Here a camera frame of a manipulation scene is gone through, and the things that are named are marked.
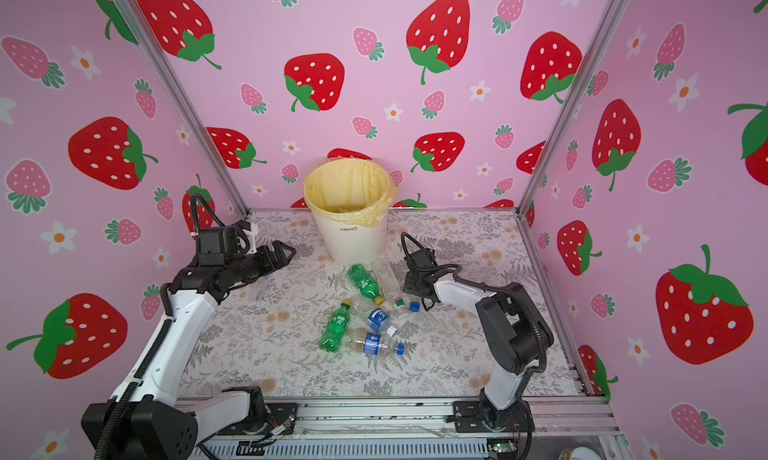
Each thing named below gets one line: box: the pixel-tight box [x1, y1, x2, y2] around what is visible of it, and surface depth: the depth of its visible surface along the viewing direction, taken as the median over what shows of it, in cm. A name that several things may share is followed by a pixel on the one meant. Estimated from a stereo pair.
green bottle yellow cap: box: [318, 300, 353, 353], surface depth 87 cm
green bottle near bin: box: [347, 263, 384, 307], surface depth 96 cm
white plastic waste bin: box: [312, 212, 389, 267], surface depth 89 cm
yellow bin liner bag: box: [303, 158, 398, 228], surface depth 98 cm
